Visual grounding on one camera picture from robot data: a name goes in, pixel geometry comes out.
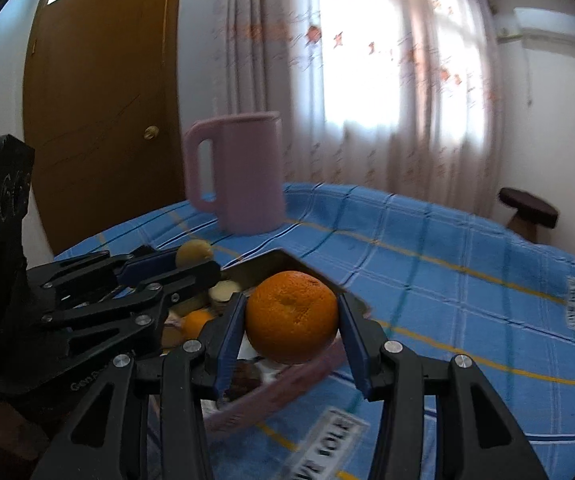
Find yellow-green longan fruit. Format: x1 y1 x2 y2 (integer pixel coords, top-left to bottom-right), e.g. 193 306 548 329
175 240 214 268

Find large orange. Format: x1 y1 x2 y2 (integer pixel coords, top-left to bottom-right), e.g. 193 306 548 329
245 271 338 365

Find dark brown mangosteen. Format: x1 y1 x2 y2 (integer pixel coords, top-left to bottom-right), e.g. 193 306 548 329
224 356 264 402

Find person's left hand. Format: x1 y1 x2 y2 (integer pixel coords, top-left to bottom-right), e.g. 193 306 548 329
0 402 54 460

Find small orange near gripper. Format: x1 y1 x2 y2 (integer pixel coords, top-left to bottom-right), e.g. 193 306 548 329
181 309 215 340

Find yellow-green fruit in box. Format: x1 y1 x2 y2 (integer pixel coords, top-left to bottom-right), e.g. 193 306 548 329
170 292 210 318

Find pink tin box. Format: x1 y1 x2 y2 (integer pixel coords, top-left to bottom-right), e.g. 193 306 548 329
203 248 347 441

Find blue plaid tablecloth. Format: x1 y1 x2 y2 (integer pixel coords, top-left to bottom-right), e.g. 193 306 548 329
58 183 575 479

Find brown wooden door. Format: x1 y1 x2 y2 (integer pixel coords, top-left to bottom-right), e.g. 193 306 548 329
22 0 184 253

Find pink electric kettle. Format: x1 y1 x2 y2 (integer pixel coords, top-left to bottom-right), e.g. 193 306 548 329
182 112 286 235

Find dark round stool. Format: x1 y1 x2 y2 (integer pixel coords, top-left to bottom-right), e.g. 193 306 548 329
498 188 560 244

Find sheer floral curtain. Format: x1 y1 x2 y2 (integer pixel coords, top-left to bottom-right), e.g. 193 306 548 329
177 0 503 219

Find white air conditioner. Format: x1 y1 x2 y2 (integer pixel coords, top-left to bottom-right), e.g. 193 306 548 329
496 8 575 44

